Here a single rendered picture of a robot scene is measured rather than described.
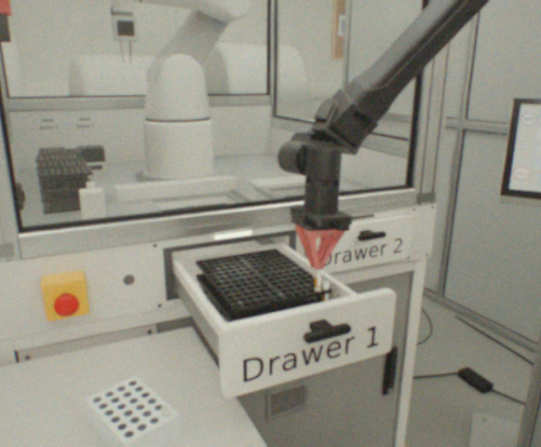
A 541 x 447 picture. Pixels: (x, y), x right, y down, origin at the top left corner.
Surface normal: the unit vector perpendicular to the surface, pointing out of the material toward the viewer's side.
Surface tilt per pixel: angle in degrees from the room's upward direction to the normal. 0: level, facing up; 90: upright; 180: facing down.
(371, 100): 112
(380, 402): 90
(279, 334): 90
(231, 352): 90
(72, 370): 0
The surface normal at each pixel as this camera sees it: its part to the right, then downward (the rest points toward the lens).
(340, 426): 0.43, 0.28
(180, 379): 0.00, -0.95
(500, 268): -0.87, 0.14
